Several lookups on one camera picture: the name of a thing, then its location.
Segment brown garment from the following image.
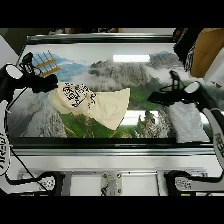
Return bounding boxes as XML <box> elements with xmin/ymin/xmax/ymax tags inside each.
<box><xmin>190</xmin><ymin>27</ymin><xmax>224</xmax><ymax>79</ymax></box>

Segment black garment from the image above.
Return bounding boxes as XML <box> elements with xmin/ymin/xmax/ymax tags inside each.
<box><xmin>172</xmin><ymin>27</ymin><xmax>205</xmax><ymax>73</ymax></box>

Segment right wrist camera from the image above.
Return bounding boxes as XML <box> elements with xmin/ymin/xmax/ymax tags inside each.
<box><xmin>159</xmin><ymin>69</ymin><xmax>185</xmax><ymax>93</ymax></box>

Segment brown wooden rack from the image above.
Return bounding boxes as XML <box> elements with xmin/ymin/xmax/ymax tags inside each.
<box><xmin>32</xmin><ymin>50</ymin><xmax>62</xmax><ymax>78</ymax></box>

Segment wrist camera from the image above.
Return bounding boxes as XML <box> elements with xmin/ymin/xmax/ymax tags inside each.
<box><xmin>159</xmin><ymin>69</ymin><xmax>185</xmax><ymax>93</ymax></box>
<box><xmin>19</xmin><ymin>51</ymin><xmax>37</xmax><ymax>74</ymax></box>

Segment black cable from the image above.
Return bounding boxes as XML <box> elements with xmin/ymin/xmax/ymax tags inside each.
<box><xmin>3</xmin><ymin>87</ymin><xmax>43</xmax><ymax>192</ymax></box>

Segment silver frame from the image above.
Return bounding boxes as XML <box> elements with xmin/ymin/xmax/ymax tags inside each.
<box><xmin>9</xmin><ymin>146</ymin><xmax>224</xmax><ymax>197</ymax></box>

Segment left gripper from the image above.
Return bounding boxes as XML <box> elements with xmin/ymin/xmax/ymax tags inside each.
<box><xmin>31</xmin><ymin>73</ymin><xmax>60</xmax><ymax>95</ymax></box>

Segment grey garment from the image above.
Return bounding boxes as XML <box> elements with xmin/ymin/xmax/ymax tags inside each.
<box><xmin>165</xmin><ymin>101</ymin><xmax>212</xmax><ymax>145</ymax></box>

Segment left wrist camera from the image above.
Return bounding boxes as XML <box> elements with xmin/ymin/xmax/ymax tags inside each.
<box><xmin>19</xmin><ymin>51</ymin><xmax>37</xmax><ymax>74</ymax></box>

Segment white garment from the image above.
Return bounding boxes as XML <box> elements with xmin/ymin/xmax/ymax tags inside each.
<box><xmin>203</xmin><ymin>46</ymin><xmax>224</xmax><ymax>90</ymax></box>

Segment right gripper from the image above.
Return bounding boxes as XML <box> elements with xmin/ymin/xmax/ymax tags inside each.
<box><xmin>146</xmin><ymin>88</ymin><xmax>184</xmax><ymax>107</ymax></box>

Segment cream printed T-shirt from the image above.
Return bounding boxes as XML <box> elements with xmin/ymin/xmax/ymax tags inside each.
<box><xmin>47</xmin><ymin>81</ymin><xmax>132</xmax><ymax>131</ymax></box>

